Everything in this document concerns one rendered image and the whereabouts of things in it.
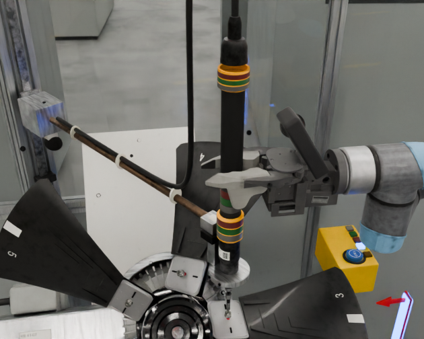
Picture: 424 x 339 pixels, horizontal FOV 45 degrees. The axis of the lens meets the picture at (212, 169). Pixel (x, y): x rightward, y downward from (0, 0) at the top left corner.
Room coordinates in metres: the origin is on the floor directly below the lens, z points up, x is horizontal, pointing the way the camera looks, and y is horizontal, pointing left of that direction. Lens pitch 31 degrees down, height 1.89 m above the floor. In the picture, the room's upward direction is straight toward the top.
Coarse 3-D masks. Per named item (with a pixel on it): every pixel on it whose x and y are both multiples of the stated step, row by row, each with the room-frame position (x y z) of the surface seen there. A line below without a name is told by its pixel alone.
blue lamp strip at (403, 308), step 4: (404, 296) 0.71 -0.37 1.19; (408, 300) 0.70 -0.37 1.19; (400, 304) 0.71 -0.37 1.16; (404, 304) 0.70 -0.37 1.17; (408, 304) 0.69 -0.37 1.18; (400, 308) 0.71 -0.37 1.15; (404, 308) 0.70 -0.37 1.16; (400, 312) 0.71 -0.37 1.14; (404, 312) 0.70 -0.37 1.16; (400, 316) 0.70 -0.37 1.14; (404, 316) 0.69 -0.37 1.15; (396, 320) 0.71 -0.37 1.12; (400, 320) 0.70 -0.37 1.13; (396, 324) 0.71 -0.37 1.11; (400, 324) 0.70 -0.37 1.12; (396, 328) 0.71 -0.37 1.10; (400, 328) 0.69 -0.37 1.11; (396, 332) 0.70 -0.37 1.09; (400, 332) 0.69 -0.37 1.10; (392, 336) 0.71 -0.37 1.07; (396, 336) 0.70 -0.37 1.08
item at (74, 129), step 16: (192, 64) 0.71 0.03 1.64; (192, 80) 0.71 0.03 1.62; (192, 96) 0.71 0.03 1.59; (192, 112) 0.71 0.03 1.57; (192, 128) 0.71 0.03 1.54; (96, 144) 0.92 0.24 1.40; (192, 144) 0.71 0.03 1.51; (128, 160) 0.85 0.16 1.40; (192, 160) 0.72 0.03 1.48; (176, 192) 0.75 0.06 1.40
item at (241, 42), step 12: (228, 24) 0.65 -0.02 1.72; (240, 24) 0.65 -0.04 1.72; (228, 36) 0.65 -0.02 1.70; (240, 36) 0.65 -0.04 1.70; (228, 48) 0.64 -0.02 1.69; (240, 48) 0.64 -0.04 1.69; (228, 60) 0.64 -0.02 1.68; (240, 60) 0.64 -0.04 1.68; (228, 252) 0.63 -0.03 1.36; (228, 264) 0.64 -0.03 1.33; (228, 288) 0.64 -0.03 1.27
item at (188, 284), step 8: (176, 256) 0.74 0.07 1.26; (176, 264) 0.72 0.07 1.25; (184, 264) 0.71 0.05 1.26; (192, 264) 0.70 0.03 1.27; (200, 264) 0.69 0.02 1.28; (168, 272) 0.72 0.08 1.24; (176, 272) 0.71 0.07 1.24; (192, 272) 0.69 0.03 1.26; (200, 272) 0.68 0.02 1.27; (168, 280) 0.71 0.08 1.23; (176, 280) 0.70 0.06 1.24; (184, 280) 0.69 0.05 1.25; (192, 280) 0.68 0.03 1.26; (200, 280) 0.67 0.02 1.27; (168, 288) 0.69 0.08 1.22; (176, 288) 0.68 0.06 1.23; (184, 288) 0.67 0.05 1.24; (192, 288) 0.66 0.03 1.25; (200, 288) 0.66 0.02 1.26
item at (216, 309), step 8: (208, 304) 0.68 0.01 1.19; (216, 304) 0.68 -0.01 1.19; (232, 304) 0.69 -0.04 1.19; (240, 304) 0.69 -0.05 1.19; (216, 312) 0.66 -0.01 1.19; (224, 312) 0.67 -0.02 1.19; (232, 312) 0.67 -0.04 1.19; (240, 312) 0.67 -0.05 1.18; (216, 320) 0.64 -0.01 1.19; (224, 320) 0.65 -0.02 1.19; (232, 320) 0.65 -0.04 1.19; (240, 320) 0.65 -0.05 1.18; (216, 328) 0.63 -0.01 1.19; (224, 328) 0.63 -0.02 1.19; (232, 328) 0.63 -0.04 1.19; (240, 328) 0.63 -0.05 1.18; (216, 336) 0.61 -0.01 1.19; (224, 336) 0.61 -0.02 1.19; (232, 336) 0.61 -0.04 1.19; (240, 336) 0.61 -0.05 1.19; (248, 336) 0.61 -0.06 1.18
